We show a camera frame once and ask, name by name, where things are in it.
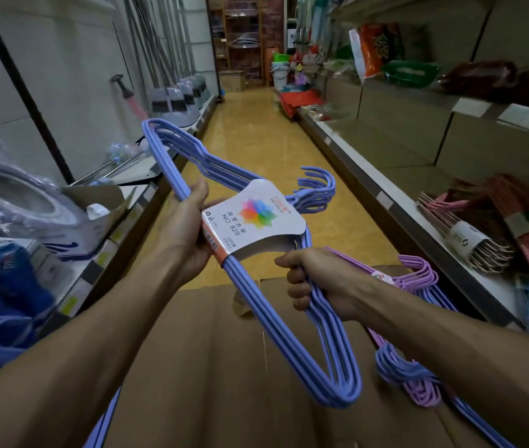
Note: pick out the person's left hand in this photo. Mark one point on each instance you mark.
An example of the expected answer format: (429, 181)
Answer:
(183, 242)

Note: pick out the person's right hand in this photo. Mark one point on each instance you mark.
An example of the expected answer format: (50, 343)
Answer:
(330, 286)

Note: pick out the lilac hanger bundle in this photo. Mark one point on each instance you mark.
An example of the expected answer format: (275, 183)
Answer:
(416, 275)

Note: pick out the rose gold metal hanger bundle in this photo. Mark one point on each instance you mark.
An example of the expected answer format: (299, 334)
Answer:
(467, 237)

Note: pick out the grey store shelf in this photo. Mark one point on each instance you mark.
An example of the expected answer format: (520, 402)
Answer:
(386, 111)

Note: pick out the white display rack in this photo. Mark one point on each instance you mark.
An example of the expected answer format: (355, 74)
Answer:
(59, 55)

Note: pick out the person's left forearm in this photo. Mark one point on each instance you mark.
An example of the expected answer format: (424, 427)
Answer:
(82, 359)

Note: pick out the person's right forearm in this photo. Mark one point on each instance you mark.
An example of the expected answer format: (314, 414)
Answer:
(470, 359)

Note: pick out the white round plastic item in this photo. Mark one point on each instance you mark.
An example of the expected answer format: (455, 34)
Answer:
(98, 212)

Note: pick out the white box with blue stripe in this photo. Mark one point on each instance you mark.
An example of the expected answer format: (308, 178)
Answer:
(92, 237)

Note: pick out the clear toilet brush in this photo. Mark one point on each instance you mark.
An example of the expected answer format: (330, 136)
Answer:
(124, 165)
(117, 153)

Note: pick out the plastic wrapped toilet seat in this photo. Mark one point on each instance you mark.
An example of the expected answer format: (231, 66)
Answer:
(59, 214)

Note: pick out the flattened brown cardboard box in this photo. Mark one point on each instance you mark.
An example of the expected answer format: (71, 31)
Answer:
(199, 368)

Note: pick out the row of grey dustpan sets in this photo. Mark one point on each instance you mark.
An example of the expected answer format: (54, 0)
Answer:
(171, 111)

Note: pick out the white printed carton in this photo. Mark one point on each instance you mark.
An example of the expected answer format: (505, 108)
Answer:
(54, 270)

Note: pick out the pink plunger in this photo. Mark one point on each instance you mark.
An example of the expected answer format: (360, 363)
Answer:
(136, 107)

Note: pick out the small brown cardboard box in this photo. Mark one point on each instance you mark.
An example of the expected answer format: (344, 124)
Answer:
(233, 81)

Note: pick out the clear wrapped packet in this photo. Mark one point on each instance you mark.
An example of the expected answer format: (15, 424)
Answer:
(324, 112)

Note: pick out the blue printed bag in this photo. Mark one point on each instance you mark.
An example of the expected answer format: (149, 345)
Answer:
(3, 289)

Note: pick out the white bucket stack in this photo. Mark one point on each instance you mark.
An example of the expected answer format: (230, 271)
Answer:
(281, 74)

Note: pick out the pile of colourful small goods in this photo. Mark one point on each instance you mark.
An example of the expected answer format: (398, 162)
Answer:
(306, 65)

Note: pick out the green plastic basket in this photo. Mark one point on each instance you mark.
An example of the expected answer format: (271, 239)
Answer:
(411, 73)

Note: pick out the orange printed bag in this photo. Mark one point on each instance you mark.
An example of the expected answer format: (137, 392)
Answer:
(374, 48)

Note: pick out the row of brown wrapped packets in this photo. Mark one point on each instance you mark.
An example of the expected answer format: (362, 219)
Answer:
(479, 79)

